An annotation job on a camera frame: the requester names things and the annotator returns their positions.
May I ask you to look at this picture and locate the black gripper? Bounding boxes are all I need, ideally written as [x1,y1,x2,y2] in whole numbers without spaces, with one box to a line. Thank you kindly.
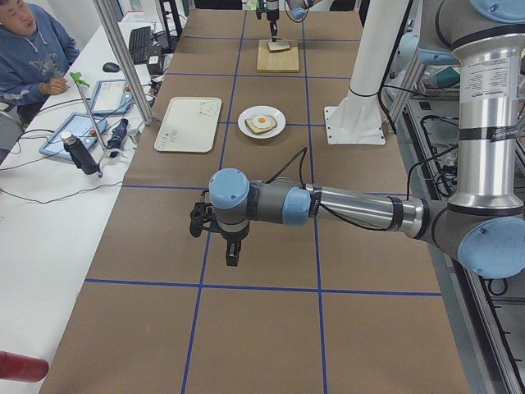
[255,0,280,41]
[189,190,249,267]

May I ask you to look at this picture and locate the white round plate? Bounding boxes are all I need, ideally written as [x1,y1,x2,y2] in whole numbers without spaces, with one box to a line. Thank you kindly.
[237,106,286,140]

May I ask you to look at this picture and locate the bread slice with fried egg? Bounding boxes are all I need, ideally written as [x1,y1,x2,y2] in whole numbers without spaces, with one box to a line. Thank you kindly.
[244,115,276,135]

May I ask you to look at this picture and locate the bamboo cutting board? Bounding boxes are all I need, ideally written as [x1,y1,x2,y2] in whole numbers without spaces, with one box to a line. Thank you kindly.
[257,39,299,73]

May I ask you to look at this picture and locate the fried egg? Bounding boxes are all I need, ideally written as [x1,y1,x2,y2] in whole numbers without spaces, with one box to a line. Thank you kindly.
[250,116,274,130]

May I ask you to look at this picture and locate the cream bear serving tray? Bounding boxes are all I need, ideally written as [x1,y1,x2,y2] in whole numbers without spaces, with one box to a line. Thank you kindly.
[153,97,222,153]

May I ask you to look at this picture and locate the black keyboard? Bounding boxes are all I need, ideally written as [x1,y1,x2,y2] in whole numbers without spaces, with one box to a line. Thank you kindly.
[128,26,152,65]

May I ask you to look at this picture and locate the small metal cup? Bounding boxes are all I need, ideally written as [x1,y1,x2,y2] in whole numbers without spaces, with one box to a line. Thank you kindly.
[128,129,140,144]

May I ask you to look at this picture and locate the black computer mouse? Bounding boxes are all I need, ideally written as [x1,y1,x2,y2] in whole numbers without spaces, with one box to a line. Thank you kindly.
[103,62,120,73]

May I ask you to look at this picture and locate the black water bottle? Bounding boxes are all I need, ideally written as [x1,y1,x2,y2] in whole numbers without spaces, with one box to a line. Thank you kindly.
[61,131,100,175]

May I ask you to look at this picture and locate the far teach pendant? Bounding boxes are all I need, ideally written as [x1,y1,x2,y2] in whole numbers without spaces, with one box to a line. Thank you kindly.
[89,80,134,117]

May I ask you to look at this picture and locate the teach pendant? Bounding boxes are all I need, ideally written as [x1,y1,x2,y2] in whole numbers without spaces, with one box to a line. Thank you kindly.
[89,80,134,117]
[39,112,98,162]

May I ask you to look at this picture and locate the near teach pendant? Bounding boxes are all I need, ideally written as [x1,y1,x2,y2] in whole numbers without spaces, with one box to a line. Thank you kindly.
[39,112,98,162]

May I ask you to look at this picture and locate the grabber stick green tip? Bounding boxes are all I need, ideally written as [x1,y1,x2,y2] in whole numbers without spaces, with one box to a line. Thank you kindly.
[62,72,128,178]

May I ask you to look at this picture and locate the person in blue hoodie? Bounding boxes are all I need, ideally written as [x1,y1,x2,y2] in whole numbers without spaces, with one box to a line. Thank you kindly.
[1,1,80,125]

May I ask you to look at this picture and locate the red cylinder bottle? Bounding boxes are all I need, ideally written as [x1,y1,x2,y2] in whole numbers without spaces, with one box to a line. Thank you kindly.
[1,350,49,383]

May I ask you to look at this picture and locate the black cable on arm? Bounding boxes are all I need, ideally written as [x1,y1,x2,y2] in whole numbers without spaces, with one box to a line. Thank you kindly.
[266,146,405,231]

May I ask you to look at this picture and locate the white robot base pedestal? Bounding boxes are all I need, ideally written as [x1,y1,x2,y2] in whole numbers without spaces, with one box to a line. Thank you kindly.
[325,0,411,145]

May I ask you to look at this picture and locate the aluminium frame post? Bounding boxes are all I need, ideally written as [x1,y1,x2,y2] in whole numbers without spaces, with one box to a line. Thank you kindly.
[93,0,153,126]

